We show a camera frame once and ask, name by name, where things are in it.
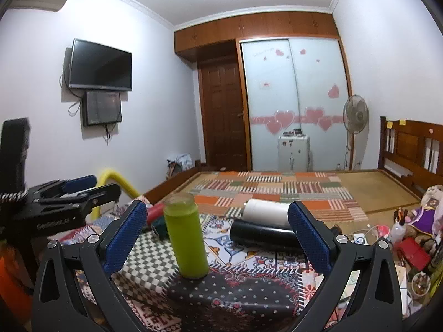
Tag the standing fan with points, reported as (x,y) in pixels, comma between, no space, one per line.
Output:
(355,113)

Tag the wooden overhead cabinet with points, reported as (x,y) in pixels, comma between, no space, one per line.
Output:
(249,27)

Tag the brown wooden door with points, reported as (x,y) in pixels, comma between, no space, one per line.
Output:
(223,117)

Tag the small white fridge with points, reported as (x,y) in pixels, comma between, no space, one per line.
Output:
(294,154)

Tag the dark green box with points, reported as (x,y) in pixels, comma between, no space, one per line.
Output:
(162,227)

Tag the red box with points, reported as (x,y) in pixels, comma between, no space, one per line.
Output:
(413,253)

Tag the small wall-mounted monitor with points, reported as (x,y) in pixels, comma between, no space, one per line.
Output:
(102,108)

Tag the white cup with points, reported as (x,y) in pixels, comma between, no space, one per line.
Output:
(266,212)

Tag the wooden headboard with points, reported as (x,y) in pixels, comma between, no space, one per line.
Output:
(410,145)

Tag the bags beside door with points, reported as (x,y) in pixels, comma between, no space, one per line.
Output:
(179,165)

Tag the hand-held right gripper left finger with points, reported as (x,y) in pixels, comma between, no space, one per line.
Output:
(126,235)

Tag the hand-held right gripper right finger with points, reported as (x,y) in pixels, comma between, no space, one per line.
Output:
(308,236)

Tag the wall-mounted black television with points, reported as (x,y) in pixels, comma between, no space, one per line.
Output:
(100,65)

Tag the black cup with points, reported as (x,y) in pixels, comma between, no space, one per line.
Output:
(259,236)

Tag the yellow foam tube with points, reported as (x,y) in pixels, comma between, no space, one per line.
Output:
(119,179)

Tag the white air conditioner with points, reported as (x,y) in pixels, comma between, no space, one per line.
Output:
(38,0)

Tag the patchwork striped blanket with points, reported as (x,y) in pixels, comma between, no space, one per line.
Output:
(277,188)

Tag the orange object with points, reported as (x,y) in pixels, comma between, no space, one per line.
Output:
(12,283)

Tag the bowl of small bits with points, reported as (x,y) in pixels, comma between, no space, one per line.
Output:
(421,284)

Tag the green bottle clear cap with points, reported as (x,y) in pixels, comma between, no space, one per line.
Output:
(185,238)

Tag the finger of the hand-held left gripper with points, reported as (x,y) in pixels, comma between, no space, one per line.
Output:
(81,182)
(103,194)

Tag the grey checkered cloth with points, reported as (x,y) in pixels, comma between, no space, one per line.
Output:
(152,259)

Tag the bamboo bed mat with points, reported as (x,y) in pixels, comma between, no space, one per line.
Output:
(380,190)

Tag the doll in purple dress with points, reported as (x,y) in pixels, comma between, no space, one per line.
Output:
(427,214)

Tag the red cup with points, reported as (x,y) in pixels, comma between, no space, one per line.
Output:
(155,211)

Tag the wooden bed frame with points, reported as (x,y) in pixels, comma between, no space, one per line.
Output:
(169,185)

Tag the colourful printed blanket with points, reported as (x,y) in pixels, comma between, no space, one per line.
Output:
(242,283)

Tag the sliding wardrobe with heart stickers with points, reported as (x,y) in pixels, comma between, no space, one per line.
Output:
(297,86)

